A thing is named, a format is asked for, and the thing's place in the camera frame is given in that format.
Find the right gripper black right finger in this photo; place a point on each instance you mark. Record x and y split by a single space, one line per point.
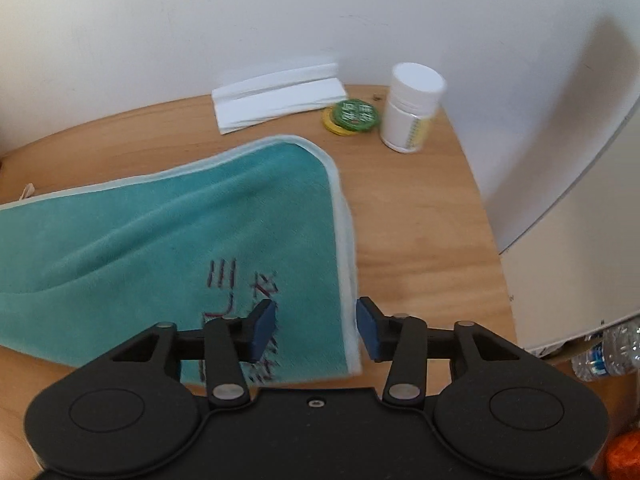
407 343

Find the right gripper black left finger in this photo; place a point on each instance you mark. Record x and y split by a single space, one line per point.
222 344

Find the teal towel with white trim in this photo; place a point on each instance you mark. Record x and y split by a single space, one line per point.
85 269

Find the clear plastic bottle on floor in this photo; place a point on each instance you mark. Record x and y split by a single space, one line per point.
615 354

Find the green round tin lid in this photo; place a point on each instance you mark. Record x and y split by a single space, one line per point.
355 115

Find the yellow round tin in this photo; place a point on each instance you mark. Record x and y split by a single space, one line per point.
332 126

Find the white pill bottle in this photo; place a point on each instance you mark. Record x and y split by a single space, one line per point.
413 100

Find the orange object at corner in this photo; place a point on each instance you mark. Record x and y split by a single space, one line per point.
622 457

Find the folded white paper tissue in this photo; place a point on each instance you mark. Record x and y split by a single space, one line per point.
251 102

